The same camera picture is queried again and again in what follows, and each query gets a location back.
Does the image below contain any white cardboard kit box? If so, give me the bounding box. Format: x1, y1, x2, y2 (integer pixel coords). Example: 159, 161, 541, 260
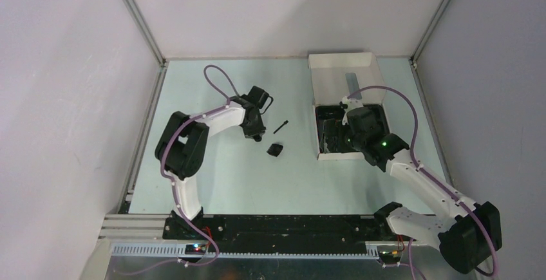
308, 52, 388, 160

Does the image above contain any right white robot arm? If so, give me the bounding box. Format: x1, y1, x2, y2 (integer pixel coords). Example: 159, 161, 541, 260
344, 106, 502, 274

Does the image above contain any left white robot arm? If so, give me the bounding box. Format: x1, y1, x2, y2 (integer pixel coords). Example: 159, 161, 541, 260
155, 86, 274, 239

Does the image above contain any black loose comb attachment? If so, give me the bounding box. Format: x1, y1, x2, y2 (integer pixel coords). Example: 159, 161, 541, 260
267, 143, 284, 157

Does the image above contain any black plastic tray insert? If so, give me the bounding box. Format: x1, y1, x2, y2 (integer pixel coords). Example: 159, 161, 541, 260
315, 104, 381, 153

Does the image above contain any thin black cleaning brush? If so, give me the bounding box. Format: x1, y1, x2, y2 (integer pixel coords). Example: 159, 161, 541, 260
273, 120, 289, 134

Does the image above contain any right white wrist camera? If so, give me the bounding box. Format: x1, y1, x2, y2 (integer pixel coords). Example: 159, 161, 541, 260
340, 97, 363, 126

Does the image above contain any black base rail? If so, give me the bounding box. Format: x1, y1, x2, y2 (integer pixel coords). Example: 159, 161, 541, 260
162, 213, 398, 255

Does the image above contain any aluminium frame post right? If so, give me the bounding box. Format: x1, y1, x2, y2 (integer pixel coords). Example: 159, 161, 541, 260
411, 0, 452, 62

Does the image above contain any aluminium frame post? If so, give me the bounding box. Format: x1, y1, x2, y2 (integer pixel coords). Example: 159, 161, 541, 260
411, 0, 452, 62
122, 0, 166, 67

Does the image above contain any aluminium frame post left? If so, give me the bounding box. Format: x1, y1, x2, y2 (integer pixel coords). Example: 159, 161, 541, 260
122, 0, 166, 67

